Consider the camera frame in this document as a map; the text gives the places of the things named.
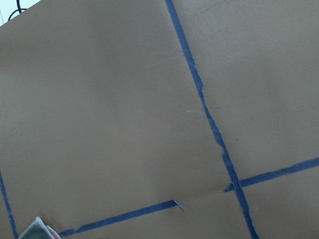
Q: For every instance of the pink towel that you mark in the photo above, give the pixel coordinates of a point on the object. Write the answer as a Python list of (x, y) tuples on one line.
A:
[(38, 230)]

